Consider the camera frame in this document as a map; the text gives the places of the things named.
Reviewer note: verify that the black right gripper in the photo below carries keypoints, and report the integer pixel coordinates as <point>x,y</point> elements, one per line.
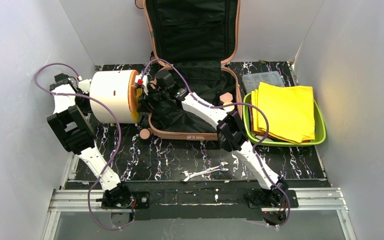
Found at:
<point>147,100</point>

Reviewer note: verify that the cream cylindrical drum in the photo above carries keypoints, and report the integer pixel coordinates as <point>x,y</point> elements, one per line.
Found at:
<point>116,90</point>

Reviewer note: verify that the pink hard-shell suitcase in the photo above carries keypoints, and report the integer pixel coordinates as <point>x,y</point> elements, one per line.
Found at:
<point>194,40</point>

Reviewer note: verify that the white printed garment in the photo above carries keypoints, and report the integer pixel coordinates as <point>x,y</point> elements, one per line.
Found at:
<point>261,137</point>

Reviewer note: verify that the yellow snack packet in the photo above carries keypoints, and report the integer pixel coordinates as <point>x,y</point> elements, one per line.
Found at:
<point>289,111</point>

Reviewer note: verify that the green plastic tray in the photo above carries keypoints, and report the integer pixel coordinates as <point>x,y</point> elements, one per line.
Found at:
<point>319,122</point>

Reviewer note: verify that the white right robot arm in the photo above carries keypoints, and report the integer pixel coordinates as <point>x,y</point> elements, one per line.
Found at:
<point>231,131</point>

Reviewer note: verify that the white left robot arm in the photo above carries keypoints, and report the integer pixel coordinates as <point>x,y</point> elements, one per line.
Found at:
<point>76,135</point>

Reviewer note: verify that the silver open-end wrench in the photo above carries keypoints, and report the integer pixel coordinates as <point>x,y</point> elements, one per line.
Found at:
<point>189,175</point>

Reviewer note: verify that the black spring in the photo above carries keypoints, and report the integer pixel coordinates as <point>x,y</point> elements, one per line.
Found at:
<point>146,163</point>

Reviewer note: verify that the round copper compact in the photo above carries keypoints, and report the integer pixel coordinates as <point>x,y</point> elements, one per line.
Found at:
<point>228,106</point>

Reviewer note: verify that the clear plastic screw box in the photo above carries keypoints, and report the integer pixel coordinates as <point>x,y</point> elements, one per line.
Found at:
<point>252,81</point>

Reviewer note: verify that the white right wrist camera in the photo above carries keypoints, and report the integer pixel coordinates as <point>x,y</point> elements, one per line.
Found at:
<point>141,80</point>

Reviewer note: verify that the aluminium frame rail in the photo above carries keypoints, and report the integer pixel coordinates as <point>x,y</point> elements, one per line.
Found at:
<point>74,201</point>

